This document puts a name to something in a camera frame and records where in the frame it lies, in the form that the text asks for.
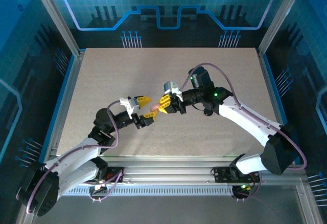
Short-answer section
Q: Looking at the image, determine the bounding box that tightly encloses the base connector with LEDs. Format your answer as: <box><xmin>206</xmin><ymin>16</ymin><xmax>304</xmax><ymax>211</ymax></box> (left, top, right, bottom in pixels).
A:
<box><xmin>231</xmin><ymin>184</ymin><xmax>256</xmax><ymax>202</ymax></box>
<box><xmin>88</xmin><ymin>182</ymin><xmax>109</xmax><ymax>203</ymax></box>

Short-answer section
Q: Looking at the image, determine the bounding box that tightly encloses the blue circuit print side panel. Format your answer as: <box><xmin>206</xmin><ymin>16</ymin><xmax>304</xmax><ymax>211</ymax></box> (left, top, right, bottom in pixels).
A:
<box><xmin>0</xmin><ymin>0</ymin><xmax>77</xmax><ymax>171</ymax></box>
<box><xmin>265</xmin><ymin>0</ymin><xmax>327</xmax><ymax>184</ymax></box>

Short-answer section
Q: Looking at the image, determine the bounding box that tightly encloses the aluminium side rail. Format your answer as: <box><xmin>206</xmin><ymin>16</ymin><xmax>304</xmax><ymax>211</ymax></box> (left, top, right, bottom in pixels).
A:
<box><xmin>38</xmin><ymin>50</ymin><xmax>86</xmax><ymax>165</ymax></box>
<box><xmin>256</xmin><ymin>49</ymin><xmax>301</xmax><ymax>165</ymax></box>

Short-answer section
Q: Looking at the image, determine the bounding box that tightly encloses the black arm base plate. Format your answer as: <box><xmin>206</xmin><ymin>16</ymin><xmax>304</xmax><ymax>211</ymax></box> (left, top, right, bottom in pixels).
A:
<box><xmin>213</xmin><ymin>166</ymin><xmax>262</xmax><ymax>184</ymax></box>
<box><xmin>77</xmin><ymin>166</ymin><xmax>126</xmax><ymax>184</ymax></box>

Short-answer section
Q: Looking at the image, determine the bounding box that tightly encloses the long aluminium frame rail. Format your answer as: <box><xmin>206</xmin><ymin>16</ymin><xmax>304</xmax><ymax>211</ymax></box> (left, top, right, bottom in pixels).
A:
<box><xmin>30</xmin><ymin>156</ymin><xmax>307</xmax><ymax>196</ymax></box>

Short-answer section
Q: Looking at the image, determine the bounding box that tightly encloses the slotted grey cable duct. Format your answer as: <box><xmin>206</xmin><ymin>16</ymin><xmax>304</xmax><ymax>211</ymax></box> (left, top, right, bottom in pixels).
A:
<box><xmin>40</xmin><ymin>185</ymin><xmax>235</xmax><ymax>196</ymax></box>

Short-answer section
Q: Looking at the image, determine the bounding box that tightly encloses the aluminium frame post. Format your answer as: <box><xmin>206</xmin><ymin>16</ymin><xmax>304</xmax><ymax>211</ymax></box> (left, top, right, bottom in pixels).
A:
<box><xmin>28</xmin><ymin>0</ymin><xmax>86</xmax><ymax>57</ymax></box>
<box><xmin>256</xmin><ymin>0</ymin><xmax>309</xmax><ymax>57</ymax></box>

